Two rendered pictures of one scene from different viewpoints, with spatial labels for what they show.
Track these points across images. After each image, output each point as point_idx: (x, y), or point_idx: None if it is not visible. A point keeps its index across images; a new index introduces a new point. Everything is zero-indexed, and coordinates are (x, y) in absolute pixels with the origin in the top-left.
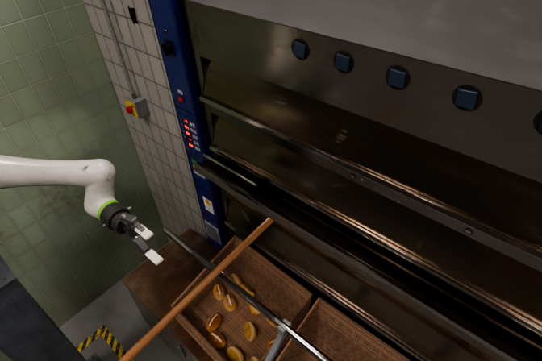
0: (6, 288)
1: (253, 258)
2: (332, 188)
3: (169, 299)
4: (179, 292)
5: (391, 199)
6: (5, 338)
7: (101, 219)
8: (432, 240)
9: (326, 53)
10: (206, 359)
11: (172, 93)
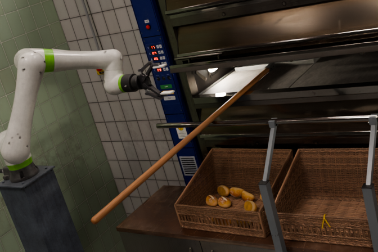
0: (49, 175)
1: (234, 156)
2: (275, 26)
3: (167, 221)
4: (174, 215)
5: (311, 2)
6: (48, 229)
7: (122, 84)
8: (345, 15)
9: None
10: (219, 235)
11: (139, 28)
